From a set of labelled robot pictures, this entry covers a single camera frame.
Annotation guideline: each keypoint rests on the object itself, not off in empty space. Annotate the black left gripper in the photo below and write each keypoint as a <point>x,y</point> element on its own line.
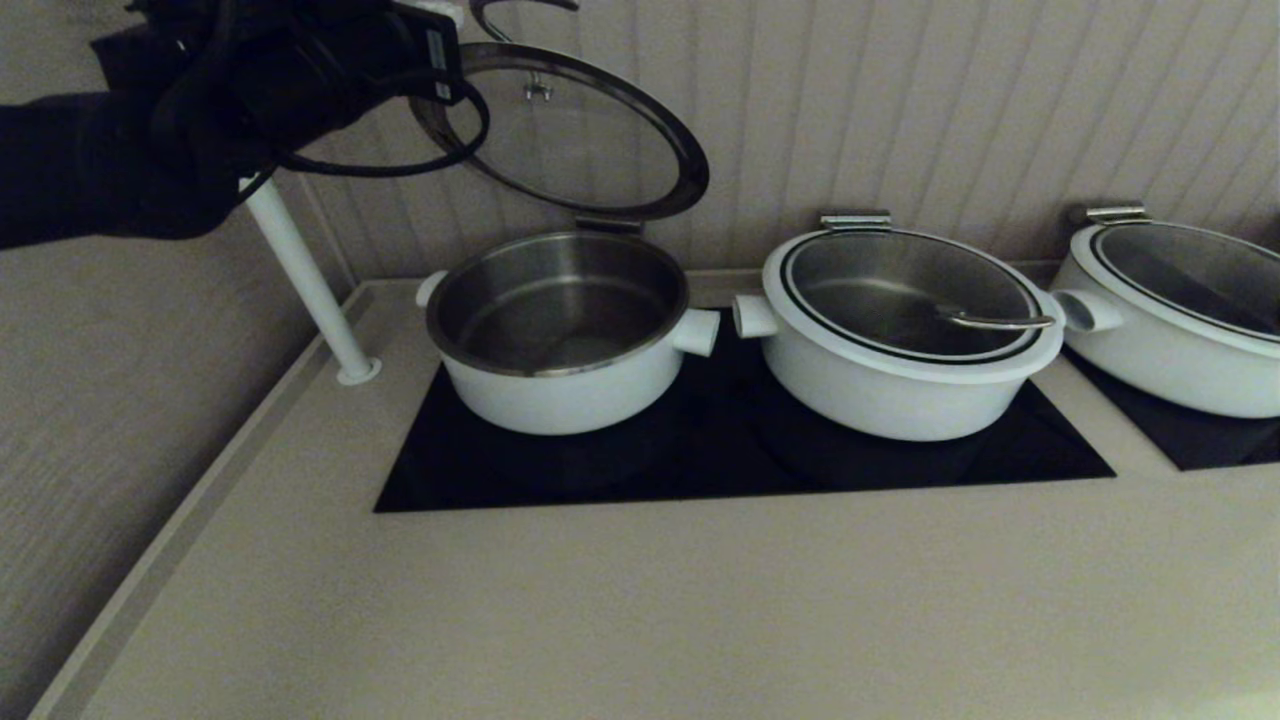
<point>380,60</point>

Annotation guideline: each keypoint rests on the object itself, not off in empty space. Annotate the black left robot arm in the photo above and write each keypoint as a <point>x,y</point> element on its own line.
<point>90,150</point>

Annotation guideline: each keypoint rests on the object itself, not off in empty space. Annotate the white pot with steel interior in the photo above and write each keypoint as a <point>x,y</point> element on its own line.
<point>1160,370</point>
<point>880,405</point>
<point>560,400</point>

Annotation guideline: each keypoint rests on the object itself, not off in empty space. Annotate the white pole with base flange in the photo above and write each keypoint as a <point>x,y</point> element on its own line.
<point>300,270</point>

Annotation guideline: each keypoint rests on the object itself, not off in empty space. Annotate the wide black glass cooktop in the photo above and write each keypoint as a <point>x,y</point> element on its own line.
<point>720,460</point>

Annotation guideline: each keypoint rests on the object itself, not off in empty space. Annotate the narrow black glass cooktop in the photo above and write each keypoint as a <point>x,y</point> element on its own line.
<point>1200,440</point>

